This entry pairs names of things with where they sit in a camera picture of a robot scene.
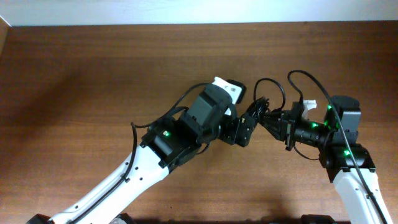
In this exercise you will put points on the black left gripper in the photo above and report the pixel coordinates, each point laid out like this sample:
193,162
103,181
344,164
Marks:
242,136

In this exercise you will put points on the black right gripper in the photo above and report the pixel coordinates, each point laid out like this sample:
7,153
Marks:
290,128

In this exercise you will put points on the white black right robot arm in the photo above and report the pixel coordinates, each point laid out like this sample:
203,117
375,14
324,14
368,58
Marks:
348,164

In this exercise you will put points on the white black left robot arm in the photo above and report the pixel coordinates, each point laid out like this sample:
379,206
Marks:
170,141

